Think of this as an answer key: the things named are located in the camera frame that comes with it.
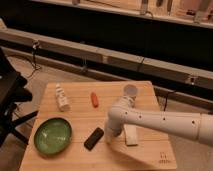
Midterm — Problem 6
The black rectangular eraser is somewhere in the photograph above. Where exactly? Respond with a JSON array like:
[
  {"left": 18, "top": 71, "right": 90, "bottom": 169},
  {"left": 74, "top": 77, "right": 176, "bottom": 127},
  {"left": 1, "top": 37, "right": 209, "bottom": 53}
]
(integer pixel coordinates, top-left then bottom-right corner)
[{"left": 84, "top": 127, "right": 104, "bottom": 150}]

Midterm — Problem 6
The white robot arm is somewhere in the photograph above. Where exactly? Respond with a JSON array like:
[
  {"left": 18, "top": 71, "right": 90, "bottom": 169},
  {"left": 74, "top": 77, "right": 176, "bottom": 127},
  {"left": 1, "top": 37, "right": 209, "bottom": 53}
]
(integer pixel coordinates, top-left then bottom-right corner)
[{"left": 105, "top": 96, "right": 213, "bottom": 147}]

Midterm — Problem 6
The orange marker pen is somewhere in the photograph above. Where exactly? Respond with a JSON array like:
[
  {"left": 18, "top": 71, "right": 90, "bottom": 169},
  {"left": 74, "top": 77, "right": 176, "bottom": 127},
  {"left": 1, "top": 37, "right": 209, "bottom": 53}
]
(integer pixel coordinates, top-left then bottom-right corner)
[{"left": 91, "top": 92, "right": 99, "bottom": 108}]

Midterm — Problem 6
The translucent plastic cup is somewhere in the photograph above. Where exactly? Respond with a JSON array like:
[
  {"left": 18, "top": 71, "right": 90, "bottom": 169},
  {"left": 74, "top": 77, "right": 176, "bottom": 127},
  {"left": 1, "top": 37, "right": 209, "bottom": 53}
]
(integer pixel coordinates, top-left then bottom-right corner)
[{"left": 124, "top": 84, "right": 138, "bottom": 99}]

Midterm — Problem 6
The white small bottle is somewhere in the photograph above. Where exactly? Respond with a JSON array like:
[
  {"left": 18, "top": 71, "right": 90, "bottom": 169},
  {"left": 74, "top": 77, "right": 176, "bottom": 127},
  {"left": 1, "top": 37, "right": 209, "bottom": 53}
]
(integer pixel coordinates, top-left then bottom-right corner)
[{"left": 56, "top": 84, "right": 70, "bottom": 112}]

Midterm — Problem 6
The white sponge block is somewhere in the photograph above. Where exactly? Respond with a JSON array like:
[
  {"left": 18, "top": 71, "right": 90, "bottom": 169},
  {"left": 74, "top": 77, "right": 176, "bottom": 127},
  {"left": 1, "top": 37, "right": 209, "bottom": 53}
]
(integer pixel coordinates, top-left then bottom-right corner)
[{"left": 124, "top": 125, "right": 138, "bottom": 146}]

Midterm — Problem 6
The green ceramic bowl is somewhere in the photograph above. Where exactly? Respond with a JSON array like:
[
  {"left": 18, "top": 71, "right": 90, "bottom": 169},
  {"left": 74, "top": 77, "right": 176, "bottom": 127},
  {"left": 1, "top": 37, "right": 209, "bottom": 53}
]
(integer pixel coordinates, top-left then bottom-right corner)
[{"left": 34, "top": 118, "right": 72, "bottom": 155}]

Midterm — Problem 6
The black office chair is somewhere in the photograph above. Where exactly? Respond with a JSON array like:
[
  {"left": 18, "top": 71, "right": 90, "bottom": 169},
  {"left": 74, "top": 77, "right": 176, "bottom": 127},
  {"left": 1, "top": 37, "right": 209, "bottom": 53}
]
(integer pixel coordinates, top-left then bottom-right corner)
[{"left": 0, "top": 47, "right": 37, "bottom": 147}]

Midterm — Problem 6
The black cable on floor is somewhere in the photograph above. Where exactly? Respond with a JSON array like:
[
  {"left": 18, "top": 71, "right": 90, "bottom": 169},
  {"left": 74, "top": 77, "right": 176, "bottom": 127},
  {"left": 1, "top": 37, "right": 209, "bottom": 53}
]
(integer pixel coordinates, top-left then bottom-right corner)
[{"left": 27, "top": 39, "right": 43, "bottom": 80}]

